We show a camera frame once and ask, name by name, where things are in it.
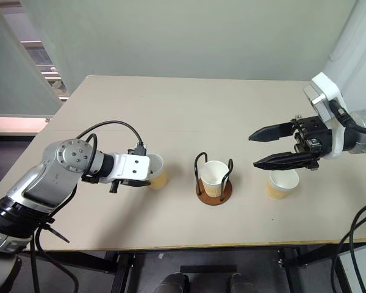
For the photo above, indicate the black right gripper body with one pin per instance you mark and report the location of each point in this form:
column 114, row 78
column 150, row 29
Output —
column 312, row 134

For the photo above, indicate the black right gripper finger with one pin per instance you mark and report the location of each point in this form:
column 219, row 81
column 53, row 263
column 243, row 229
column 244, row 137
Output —
column 270, row 133
column 280, row 161

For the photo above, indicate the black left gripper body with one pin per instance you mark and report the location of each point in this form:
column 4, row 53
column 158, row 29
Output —
column 133, row 183

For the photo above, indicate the paper cup with brown sleeve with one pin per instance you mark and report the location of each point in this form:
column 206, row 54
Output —
column 213, row 180
column 282, row 186
column 158, row 178

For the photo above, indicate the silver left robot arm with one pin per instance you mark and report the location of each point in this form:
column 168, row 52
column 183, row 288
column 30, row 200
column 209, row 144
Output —
column 42, row 183

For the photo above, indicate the dark rounded shape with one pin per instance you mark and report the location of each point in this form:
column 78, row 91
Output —
column 175, row 284

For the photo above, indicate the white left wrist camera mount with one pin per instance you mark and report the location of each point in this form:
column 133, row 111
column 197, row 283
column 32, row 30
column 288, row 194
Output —
column 134, row 166

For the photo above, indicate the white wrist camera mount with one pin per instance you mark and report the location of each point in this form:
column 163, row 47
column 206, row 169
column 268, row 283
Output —
column 134, row 166
column 324, row 91

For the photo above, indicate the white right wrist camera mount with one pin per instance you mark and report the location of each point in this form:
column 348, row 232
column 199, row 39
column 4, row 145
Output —
column 324, row 91

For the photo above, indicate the black table frame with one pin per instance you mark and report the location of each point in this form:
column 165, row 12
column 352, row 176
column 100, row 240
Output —
column 201, row 262

